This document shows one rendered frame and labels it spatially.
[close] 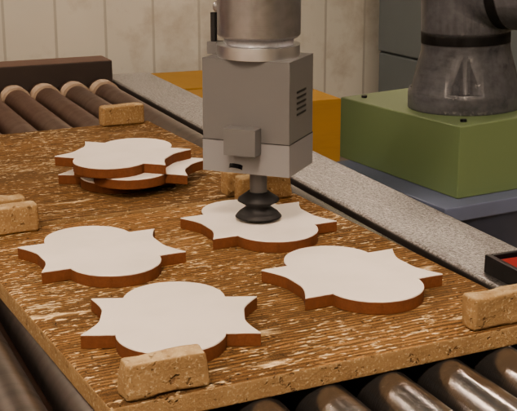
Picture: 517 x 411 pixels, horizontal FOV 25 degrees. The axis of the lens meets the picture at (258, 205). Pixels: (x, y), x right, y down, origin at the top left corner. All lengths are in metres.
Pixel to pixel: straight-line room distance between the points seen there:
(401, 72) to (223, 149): 4.37
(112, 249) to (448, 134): 0.59
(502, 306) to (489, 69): 0.69
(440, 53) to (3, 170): 0.57
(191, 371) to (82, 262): 0.25
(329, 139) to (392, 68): 1.14
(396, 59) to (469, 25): 3.91
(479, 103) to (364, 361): 0.75
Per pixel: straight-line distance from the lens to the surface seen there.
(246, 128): 1.05
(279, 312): 0.91
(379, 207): 1.27
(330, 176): 1.40
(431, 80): 1.55
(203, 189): 1.26
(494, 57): 1.55
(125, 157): 1.26
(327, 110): 4.37
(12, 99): 1.93
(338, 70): 5.67
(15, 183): 1.31
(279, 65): 1.04
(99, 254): 1.02
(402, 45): 5.39
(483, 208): 1.48
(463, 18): 1.53
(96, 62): 2.06
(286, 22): 1.05
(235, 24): 1.04
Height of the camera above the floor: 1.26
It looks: 16 degrees down
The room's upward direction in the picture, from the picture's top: straight up
